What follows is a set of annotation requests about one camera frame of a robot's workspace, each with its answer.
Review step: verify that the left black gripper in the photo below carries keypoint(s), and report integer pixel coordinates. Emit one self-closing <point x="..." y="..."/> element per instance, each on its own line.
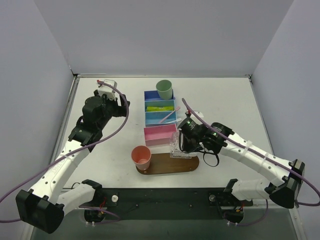
<point x="122" y="106"/>

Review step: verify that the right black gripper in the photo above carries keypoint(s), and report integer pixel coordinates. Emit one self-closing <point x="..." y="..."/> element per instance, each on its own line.
<point x="182" y="144"/>

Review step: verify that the clear textured plastic box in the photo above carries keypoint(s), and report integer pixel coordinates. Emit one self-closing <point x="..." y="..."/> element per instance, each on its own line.
<point x="175" y="151"/>

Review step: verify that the yellow-green toothpaste tube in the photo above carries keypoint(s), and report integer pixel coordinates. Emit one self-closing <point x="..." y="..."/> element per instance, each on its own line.
<point x="159" y="108"/>

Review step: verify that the pink plastic cup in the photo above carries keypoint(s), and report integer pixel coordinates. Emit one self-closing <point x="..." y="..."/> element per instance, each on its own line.
<point x="141" y="156"/>

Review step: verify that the green plastic cup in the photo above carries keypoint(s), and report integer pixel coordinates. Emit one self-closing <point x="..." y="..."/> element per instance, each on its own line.
<point x="164" y="89"/>

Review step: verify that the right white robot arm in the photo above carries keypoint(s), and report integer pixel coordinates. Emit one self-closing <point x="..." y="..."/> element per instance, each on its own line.
<point x="279" y="182"/>

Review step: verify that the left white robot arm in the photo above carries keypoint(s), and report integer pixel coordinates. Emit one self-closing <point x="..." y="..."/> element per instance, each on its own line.
<point x="44" y="206"/>

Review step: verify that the white toothbrush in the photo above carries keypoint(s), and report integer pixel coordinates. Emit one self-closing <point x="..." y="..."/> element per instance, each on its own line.
<point x="174" y="121"/>

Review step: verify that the pink toothbrush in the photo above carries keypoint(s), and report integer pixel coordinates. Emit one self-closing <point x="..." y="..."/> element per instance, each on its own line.
<point x="176" y="109"/>

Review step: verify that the light blue toothbrush bin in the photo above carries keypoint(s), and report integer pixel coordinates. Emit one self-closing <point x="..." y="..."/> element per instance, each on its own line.
<point x="152" y="118"/>

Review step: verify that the brown wooden oval tray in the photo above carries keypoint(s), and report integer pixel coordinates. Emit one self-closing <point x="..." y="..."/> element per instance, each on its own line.
<point x="162" y="163"/>

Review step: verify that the light blue toothpaste bin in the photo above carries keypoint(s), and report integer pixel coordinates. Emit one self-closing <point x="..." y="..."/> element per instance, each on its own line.
<point x="161" y="103"/>

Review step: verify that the pink bin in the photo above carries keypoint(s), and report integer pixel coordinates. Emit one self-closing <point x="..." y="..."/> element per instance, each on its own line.
<point x="159" y="135"/>

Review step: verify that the dark blue bin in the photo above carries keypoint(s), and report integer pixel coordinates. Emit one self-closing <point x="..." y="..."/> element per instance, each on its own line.
<point x="152" y="95"/>

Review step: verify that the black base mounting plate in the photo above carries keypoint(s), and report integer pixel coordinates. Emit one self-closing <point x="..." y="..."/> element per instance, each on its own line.
<point x="166" y="203"/>

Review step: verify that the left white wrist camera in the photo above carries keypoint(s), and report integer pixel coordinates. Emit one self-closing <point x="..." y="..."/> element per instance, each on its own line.
<point x="106" y="90"/>

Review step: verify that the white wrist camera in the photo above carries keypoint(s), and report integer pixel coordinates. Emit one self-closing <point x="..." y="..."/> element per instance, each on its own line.
<point x="106" y="90"/>
<point x="191" y="115"/>

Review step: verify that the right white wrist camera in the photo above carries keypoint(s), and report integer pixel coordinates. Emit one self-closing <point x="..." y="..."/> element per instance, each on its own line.
<point x="191" y="115"/>

